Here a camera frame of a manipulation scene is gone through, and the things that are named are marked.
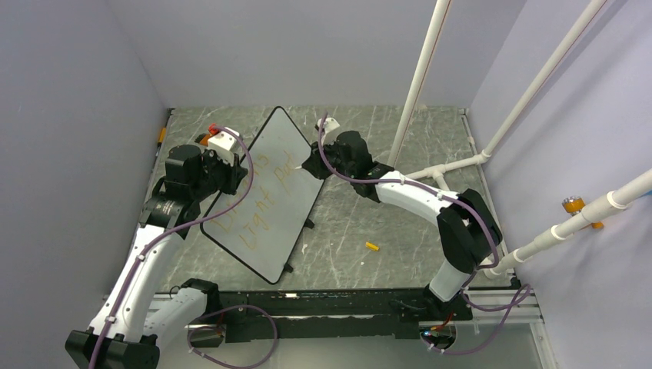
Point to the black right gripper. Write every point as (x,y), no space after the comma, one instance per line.
(314,163)

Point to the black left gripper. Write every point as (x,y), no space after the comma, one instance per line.
(236,174)

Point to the white whiteboard black frame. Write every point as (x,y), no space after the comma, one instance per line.
(260,225)

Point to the yellow marker cap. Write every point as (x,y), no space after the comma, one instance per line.
(372,247)

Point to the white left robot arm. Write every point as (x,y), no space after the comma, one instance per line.
(123,334)

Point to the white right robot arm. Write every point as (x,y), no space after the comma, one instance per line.
(468,231)

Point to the orange hex key set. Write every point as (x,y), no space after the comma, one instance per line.
(203,139)

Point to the orange-black screwdriver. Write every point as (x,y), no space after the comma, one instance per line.
(161,137)

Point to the orange clamp on pipe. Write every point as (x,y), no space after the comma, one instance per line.
(573,205)

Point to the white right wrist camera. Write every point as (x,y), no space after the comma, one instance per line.
(330,130)

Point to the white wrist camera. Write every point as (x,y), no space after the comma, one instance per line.
(330,130)
(223,142)

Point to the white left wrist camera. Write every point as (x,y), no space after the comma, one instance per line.
(223,142)

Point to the white PVC pipe frame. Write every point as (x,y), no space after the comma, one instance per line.
(462,40)

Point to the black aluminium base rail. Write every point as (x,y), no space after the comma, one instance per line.
(243,316)

